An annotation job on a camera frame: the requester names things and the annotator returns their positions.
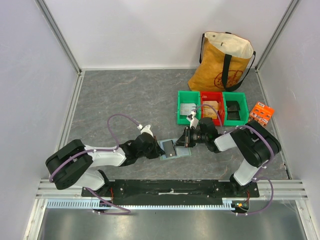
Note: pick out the orange packet box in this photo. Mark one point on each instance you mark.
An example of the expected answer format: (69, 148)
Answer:
(261, 113)

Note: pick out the black cards in bin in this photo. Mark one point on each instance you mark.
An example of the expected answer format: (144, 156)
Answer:
(233, 111)

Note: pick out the grey cable duct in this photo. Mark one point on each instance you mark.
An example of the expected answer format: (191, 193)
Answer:
(96, 204)

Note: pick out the light green card holder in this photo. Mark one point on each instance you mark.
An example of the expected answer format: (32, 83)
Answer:
(180, 151)

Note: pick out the yellow tote bag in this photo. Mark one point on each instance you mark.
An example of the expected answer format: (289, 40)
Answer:
(223, 60)

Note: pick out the aluminium frame rail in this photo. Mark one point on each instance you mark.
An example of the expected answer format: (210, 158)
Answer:
(279, 189)

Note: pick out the right green bin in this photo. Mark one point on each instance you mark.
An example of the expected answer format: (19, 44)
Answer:
(240, 97)

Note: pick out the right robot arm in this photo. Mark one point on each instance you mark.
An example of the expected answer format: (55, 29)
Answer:
(257, 145)

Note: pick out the black credit card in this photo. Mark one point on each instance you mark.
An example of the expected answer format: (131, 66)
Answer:
(169, 148)

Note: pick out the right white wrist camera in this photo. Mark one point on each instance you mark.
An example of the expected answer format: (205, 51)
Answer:
(192, 119)

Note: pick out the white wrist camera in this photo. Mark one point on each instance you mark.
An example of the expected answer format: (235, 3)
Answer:
(192, 119)
(145, 129)

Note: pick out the brown cards in bin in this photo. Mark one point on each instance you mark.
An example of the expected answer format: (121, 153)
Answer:
(209, 112)

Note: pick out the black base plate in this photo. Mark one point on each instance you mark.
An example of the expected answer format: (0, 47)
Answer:
(120, 189)

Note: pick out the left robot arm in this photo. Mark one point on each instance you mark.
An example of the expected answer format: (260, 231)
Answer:
(77, 164)

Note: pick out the red bin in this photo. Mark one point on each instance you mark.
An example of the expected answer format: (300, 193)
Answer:
(213, 96)

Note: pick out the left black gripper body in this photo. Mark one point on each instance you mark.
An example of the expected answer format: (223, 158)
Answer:
(152, 152)

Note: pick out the green bin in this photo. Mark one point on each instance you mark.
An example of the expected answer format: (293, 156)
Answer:
(240, 97)
(186, 97)

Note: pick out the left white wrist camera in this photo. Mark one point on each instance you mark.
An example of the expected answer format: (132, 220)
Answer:
(145, 129)

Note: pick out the silver cards in bin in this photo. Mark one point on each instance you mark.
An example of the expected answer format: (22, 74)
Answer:
(186, 108)

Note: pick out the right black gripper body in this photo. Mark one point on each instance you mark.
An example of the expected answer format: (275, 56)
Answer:
(187, 137)

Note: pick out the left green bin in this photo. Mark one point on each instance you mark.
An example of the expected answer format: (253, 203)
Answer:
(186, 97)

